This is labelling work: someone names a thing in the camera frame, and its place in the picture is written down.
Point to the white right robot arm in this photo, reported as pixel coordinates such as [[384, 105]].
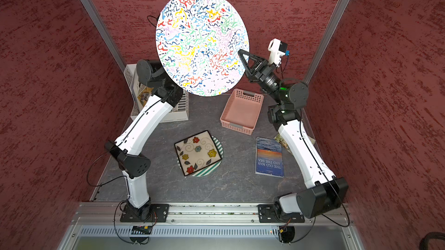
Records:
[[324, 191]]

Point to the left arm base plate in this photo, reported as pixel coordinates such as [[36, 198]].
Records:
[[151, 213]]

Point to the pink perforated plastic basket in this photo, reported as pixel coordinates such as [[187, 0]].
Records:
[[242, 111]]

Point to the yellow illustrated book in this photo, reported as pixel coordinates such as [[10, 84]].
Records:
[[143, 95]]

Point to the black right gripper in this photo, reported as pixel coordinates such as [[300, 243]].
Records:
[[260, 70]]

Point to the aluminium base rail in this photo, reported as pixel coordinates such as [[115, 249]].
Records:
[[208, 214]]

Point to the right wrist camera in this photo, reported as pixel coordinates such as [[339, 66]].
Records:
[[277, 50]]

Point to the children's picture book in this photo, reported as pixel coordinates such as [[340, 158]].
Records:
[[282, 142]]

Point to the blue old man sea book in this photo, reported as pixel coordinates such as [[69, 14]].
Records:
[[269, 159]]

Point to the white file organiser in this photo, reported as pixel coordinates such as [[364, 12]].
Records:
[[180, 112]]

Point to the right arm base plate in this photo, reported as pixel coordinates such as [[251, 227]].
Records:
[[272, 213]]

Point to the aluminium corner post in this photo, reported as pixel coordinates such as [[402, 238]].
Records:
[[332, 25], [95, 17]]

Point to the colourful speckled round plate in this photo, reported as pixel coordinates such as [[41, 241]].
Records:
[[198, 42]]

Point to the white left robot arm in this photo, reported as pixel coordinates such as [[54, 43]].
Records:
[[126, 149]]

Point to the aluminium corner post left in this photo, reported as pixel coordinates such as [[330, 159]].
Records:
[[95, 17]]

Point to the square floral plate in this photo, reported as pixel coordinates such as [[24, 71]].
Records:
[[198, 152]]

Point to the green white striped round plate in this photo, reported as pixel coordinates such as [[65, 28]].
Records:
[[208, 166]]

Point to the aluminium corner post right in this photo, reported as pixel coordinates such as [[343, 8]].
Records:
[[332, 25]]

